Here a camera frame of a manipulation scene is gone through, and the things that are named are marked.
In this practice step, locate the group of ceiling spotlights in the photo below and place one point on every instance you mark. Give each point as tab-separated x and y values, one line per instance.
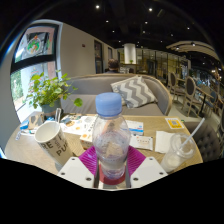
97	6

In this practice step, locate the white paper napkin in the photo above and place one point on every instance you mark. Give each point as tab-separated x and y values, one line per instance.
163	141

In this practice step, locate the clear plastic cup with straw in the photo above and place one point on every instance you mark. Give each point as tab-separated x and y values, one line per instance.
176	155

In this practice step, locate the white orange menu booklet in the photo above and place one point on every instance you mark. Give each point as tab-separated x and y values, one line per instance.
88	125

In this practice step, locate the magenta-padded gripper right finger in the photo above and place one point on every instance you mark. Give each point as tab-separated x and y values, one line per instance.
147	171

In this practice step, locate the brown kraft card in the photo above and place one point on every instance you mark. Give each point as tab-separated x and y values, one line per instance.
36	121

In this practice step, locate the green potted plant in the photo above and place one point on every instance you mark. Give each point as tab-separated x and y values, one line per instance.
50	91

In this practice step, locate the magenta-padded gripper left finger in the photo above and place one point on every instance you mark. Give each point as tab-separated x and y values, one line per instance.
76	171

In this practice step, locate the white printed leaflet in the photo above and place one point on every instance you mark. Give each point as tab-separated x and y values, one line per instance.
142	142

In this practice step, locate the dark tufted armchair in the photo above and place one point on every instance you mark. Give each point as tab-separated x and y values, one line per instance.
205	140

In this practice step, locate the person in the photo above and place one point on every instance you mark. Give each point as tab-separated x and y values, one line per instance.
112	66

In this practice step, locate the grey white chevron cushion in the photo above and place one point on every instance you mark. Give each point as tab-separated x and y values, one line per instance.
133	91

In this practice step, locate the blue white card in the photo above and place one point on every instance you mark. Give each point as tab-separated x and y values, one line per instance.
135	127

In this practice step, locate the yellow square card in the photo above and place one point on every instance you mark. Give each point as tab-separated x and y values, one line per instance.
174	123

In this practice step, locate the colourful printed leaflet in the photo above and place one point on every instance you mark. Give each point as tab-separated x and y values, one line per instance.
71	120

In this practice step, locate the group of round-backed chairs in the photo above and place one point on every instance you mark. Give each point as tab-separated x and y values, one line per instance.
190	88

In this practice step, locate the clear blue-capped water bottle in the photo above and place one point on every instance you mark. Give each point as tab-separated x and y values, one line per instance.
111	143

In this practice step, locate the grey curved sofa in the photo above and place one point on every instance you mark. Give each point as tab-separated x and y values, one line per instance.
93	86

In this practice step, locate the white round pillar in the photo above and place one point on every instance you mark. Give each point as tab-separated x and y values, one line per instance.
130	53

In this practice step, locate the small blue white box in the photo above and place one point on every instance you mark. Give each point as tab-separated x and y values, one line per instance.
24	125

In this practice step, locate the white mug with black print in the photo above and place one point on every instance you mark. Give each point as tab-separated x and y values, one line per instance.
53	141

